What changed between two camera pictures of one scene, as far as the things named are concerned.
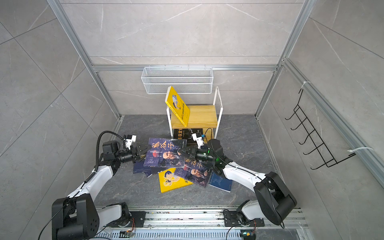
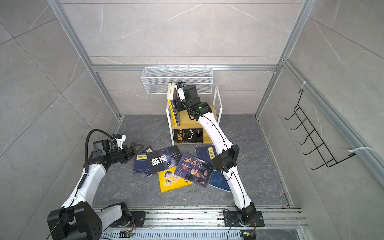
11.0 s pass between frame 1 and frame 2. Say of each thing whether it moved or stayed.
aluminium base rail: stayed
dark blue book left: stayed
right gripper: moved
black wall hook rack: stayed
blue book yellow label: stayed
